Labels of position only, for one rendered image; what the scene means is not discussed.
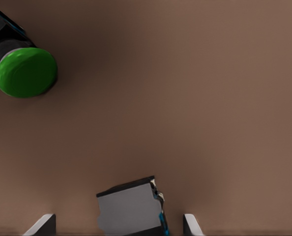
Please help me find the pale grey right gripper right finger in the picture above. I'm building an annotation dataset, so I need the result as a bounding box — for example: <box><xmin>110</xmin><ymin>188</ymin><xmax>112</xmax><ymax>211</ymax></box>
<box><xmin>183</xmin><ymin>213</ymin><xmax>205</xmax><ymax>236</ymax></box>

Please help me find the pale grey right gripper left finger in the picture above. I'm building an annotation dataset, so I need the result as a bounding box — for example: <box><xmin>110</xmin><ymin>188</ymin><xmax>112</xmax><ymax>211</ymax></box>
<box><xmin>22</xmin><ymin>213</ymin><xmax>57</xmax><ymax>236</ymax></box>

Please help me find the grey block push button switch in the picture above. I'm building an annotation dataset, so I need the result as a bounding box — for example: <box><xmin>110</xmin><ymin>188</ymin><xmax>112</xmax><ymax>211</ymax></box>
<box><xmin>96</xmin><ymin>175</ymin><xmax>170</xmax><ymax>236</ymax></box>

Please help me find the green push button switch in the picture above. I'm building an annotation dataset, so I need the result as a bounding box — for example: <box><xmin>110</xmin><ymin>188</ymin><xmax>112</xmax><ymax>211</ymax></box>
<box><xmin>0</xmin><ymin>2</ymin><xmax>58</xmax><ymax>99</ymax></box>

